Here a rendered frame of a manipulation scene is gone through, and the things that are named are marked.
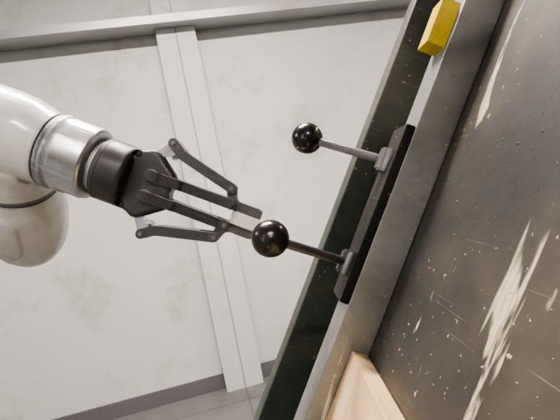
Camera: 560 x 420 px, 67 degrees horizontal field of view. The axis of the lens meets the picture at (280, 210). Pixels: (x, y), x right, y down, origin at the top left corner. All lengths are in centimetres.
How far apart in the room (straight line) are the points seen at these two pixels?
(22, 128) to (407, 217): 43
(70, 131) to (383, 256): 37
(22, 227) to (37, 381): 328
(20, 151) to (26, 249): 19
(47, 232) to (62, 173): 16
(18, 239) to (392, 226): 49
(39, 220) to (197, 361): 313
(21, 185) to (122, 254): 298
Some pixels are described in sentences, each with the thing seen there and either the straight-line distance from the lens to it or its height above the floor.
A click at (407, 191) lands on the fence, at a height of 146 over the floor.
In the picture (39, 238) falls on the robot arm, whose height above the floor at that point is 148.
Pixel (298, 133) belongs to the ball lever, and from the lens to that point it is 51.
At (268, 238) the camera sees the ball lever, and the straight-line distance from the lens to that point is 40.
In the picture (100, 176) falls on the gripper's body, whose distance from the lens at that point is 51.
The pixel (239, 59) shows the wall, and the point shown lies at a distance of 371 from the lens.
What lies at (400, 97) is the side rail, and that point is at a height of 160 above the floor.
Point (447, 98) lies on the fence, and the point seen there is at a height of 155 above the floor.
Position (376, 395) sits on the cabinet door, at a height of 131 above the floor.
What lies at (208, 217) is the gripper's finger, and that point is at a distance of 51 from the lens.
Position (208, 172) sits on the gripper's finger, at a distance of 51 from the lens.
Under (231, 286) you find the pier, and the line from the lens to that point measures 344.
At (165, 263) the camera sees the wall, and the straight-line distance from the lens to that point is 352.
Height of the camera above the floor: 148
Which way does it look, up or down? 2 degrees down
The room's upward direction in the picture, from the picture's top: 11 degrees counter-clockwise
